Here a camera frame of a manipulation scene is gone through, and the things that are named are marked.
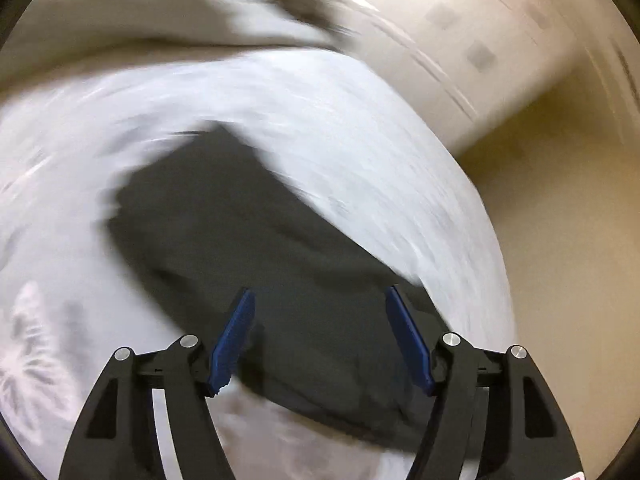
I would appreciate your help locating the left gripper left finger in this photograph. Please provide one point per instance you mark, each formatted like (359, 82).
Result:
(148, 413)

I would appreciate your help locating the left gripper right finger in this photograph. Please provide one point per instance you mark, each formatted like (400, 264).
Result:
(493, 411)

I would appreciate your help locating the black pants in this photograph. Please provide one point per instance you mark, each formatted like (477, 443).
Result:
(208, 219)

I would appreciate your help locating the light grey-blue duvet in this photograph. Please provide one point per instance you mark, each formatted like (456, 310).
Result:
(38, 34)

